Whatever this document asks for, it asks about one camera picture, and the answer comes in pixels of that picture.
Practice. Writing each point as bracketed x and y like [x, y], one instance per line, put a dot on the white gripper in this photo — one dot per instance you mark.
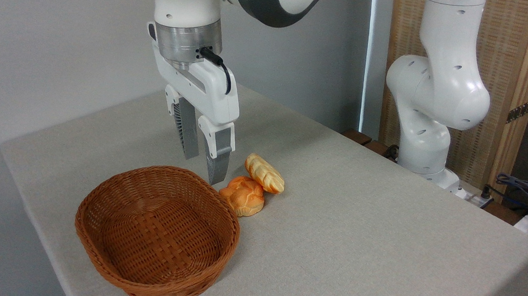
[212, 93]

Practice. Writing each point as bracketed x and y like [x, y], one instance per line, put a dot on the round orange bread roll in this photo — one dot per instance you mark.
[244, 197]

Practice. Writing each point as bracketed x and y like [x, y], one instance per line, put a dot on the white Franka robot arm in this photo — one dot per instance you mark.
[440, 86]

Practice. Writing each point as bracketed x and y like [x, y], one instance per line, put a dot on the long golden bread loaf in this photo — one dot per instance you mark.
[266, 173]

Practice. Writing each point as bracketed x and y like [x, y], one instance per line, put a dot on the brown wicker basket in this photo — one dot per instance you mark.
[156, 233]

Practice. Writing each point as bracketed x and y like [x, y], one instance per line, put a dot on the white power strip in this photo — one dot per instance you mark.
[472, 197]

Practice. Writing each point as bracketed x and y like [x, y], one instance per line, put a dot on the woven rattan screen panel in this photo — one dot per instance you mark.
[498, 53]

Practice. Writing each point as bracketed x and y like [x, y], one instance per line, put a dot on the dark metal hinge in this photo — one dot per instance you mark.
[521, 111]

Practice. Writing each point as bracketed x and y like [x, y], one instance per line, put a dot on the white vertical wall trim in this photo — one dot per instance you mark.
[376, 58]

